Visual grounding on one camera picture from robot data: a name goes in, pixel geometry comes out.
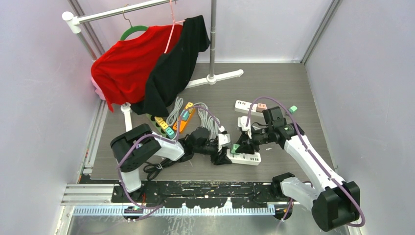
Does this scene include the teal plug on orange strip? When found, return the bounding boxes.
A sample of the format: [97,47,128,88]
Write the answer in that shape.
[181,110,190,121]

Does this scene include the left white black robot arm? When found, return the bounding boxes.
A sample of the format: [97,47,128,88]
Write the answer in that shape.
[110,124,231,202]

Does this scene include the yellow plug on green strip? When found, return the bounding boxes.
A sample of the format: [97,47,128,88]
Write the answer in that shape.
[155,117,164,126]

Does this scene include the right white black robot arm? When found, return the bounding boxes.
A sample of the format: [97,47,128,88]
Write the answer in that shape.
[233,107,364,232]

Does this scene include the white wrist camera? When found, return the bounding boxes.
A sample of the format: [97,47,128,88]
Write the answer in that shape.
[237,116,252,139]
[217,133,231,152]

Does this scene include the dark green power strip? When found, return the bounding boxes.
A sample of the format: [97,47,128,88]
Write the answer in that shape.
[146,114,176,139]

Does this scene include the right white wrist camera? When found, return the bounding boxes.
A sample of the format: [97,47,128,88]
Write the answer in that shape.
[237,116,252,139]

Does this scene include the pink plug adapter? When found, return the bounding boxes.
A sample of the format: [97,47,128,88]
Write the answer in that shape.
[255,103,267,113]

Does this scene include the pink clothes hanger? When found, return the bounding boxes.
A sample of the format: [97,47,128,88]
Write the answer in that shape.
[164,0,185,54]

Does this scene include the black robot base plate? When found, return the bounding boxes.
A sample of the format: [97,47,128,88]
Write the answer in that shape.
[111,181,294,219]

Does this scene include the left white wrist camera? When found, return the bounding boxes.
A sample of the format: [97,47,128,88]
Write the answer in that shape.
[217,133,231,152]

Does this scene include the short white power strip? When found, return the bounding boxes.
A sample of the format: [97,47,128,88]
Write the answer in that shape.
[234,100,263,118]

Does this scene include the orange power strip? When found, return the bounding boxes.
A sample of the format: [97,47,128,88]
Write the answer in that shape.
[165,97,195,133]

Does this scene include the black t-shirt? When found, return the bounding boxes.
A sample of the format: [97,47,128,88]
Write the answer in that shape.
[131,15,210,118]

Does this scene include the green plug adapter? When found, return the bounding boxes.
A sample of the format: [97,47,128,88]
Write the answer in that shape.
[288,105,298,114]
[230,144,240,155]

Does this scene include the red t-shirt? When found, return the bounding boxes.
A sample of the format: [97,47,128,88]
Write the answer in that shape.
[91,24,183,111]

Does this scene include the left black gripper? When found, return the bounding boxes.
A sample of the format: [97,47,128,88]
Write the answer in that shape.
[193,140,231,164]

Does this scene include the yellow plug on orange strip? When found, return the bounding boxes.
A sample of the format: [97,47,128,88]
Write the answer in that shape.
[185,102,193,109]

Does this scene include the white metal clothes rack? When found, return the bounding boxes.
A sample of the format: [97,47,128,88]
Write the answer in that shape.
[61,0,244,132]

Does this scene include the green clothes hanger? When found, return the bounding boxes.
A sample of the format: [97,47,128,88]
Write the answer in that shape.
[120,10,148,41]

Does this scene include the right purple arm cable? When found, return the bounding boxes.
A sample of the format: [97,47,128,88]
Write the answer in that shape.
[245,96,367,228]

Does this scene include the long white power strip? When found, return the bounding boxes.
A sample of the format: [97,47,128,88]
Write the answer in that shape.
[193,102,262,166]

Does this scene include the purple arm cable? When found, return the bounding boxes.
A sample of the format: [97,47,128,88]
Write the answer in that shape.
[245,96,367,228]
[116,104,226,222]

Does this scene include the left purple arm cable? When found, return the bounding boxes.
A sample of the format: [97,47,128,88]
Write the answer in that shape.
[116,104,226,222]

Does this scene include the teal plug on green strip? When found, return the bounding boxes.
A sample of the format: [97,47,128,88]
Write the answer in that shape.
[165,127,176,139]

